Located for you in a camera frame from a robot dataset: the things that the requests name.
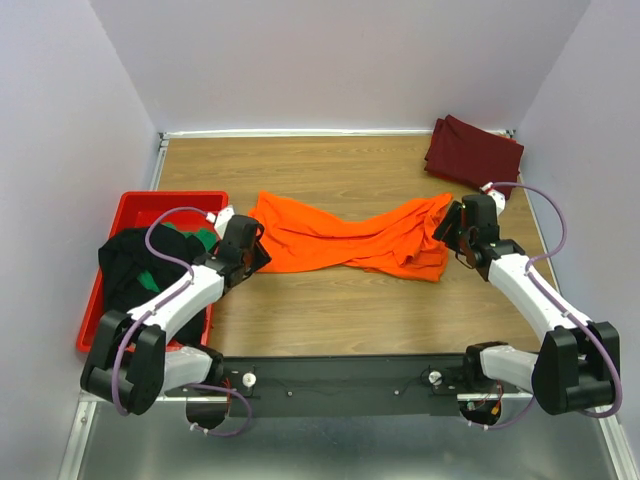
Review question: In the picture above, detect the orange t shirt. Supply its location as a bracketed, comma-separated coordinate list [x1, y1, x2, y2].
[249, 191, 452, 282]

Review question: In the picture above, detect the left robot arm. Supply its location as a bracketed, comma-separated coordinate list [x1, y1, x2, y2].
[80, 207, 271, 416]

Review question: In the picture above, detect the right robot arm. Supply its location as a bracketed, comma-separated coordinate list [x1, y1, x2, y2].
[433, 190, 623, 418]

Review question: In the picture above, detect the green t shirt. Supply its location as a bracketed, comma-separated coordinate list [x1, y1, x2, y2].
[137, 222, 219, 293]

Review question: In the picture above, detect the folded maroon t shirt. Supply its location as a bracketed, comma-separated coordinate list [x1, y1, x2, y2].
[424, 115, 524, 189]

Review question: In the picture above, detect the black t shirt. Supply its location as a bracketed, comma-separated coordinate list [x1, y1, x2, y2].
[98, 228, 207, 313]

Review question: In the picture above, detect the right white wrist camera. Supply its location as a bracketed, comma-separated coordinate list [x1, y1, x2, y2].
[480, 182, 506, 216]

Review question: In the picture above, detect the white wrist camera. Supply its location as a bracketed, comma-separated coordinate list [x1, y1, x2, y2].
[206, 205, 235, 238]
[480, 182, 506, 216]

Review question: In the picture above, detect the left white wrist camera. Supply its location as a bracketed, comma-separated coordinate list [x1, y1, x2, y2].
[206, 205, 235, 238]

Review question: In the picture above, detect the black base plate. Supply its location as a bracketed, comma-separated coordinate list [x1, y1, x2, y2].
[161, 348, 516, 429]

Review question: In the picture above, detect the aluminium frame rail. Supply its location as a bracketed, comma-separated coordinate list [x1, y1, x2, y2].
[57, 392, 100, 480]

